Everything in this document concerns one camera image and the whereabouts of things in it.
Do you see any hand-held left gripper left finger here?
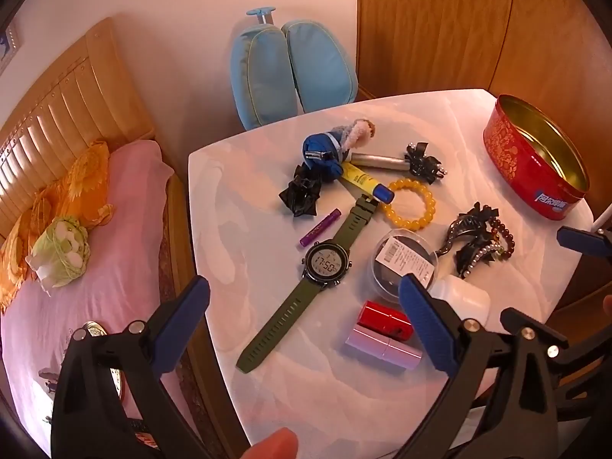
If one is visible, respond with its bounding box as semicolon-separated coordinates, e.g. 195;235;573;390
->
50;275;211;459

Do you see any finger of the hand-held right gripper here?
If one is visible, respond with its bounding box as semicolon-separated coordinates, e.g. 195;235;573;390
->
556;226;612;261
500;307;612;393

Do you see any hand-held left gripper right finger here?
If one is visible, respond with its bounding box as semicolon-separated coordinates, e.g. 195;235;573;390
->
397;275;558;459

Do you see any red lipstick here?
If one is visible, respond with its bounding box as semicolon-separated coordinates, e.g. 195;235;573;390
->
358;300;413;342

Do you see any pink lipstick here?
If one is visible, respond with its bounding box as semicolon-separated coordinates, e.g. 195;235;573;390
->
344;324;424;371

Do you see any clear round case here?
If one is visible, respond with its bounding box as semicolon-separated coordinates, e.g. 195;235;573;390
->
372;229;439;303

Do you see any red round tin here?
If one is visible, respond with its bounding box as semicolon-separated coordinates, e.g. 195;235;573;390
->
482;94;590;221

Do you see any green digital watch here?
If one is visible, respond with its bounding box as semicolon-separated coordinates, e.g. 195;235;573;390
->
236;194;381;374

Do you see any small purple tube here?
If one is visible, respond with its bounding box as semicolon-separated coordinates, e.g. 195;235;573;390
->
299;208;343;248

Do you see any yellow tube with blue cap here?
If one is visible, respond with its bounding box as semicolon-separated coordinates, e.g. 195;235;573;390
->
340;161;395;204

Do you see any black ribbon hair bow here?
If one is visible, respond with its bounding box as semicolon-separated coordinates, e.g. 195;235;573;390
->
278;163;325;219

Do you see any doll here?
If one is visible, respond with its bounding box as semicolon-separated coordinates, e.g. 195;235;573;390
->
303;119;378;182

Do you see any person's left hand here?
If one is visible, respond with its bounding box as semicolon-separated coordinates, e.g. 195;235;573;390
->
238;427;299;459

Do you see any white rod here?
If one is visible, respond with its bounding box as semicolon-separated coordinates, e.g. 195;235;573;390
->
590;198;612;233

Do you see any gold rimmed plaque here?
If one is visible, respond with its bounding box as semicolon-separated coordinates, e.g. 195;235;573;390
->
109;367;127;401

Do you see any gold round disc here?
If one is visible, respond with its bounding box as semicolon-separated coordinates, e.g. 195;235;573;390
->
75;321;109;341

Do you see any black rhinestone hair claw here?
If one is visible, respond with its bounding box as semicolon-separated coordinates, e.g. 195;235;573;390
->
435;202;500;279

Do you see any pink blanket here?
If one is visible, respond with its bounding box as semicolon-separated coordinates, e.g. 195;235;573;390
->
0;140;202;457

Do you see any cabbage plush toy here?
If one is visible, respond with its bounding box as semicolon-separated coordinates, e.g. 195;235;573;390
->
25;216;91;297

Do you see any black beaded bow clip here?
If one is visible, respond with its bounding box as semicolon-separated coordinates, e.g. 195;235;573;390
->
404;141;449;186

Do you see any silver metal tube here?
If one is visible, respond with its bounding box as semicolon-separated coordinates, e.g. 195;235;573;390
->
350;152;409;171

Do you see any orange pillow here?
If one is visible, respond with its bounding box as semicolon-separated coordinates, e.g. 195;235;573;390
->
0;141;116;314

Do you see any wooden bed headboard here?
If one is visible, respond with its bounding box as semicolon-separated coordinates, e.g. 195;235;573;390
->
0;16;156;240

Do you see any wooden door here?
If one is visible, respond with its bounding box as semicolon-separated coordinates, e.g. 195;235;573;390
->
356;0;612;192

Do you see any blue suitcase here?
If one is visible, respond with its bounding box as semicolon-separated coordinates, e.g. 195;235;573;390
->
229;6;359;132

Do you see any brown bead bracelet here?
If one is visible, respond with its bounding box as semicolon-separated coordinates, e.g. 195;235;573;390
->
485;217;517;264

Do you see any yellow bead bracelet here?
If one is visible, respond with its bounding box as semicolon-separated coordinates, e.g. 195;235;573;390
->
380;178;437;229

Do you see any framed wall picture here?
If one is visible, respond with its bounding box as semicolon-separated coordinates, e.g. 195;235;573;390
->
0;21;20;75

